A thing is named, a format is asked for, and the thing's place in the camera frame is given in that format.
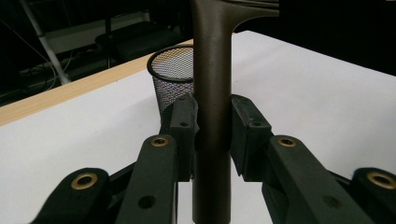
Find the bundle of floor cables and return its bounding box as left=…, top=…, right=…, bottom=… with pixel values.
left=0, top=18, right=78, bottom=101

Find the wooden table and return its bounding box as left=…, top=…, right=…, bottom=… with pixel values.
left=0, top=38, right=194, bottom=127

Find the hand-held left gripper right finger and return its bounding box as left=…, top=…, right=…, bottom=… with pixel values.
left=230, top=93, right=275, bottom=183

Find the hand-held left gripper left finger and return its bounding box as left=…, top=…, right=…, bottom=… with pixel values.
left=160, top=93, right=200, bottom=183

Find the black mesh pen cup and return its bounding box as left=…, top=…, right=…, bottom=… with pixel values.
left=147, top=44, right=195, bottom=126

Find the white board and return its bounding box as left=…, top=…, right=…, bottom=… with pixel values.
left=0, top=30, right=396, bottom=224

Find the black comb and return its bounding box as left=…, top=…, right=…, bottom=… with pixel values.
left=189, top=0, right=280, bottom=224

